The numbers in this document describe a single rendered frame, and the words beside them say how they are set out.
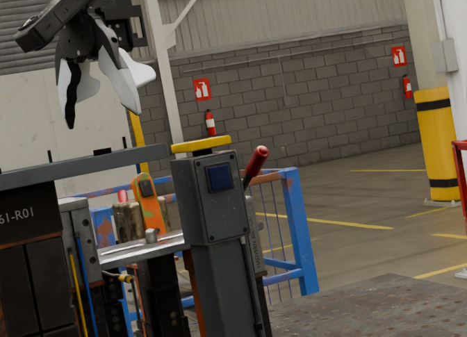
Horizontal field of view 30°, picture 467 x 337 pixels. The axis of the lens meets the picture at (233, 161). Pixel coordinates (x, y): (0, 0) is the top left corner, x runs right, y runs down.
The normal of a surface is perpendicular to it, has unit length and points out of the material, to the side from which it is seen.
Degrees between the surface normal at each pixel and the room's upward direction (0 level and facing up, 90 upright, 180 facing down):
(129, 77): 76
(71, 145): 90
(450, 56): 90
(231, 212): 90
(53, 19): 87
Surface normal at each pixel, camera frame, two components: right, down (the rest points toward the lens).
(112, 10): 0.67, -0.08
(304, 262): 0.37, -0.02
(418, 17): -0.92, 0.18
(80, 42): -0.72, 0.17
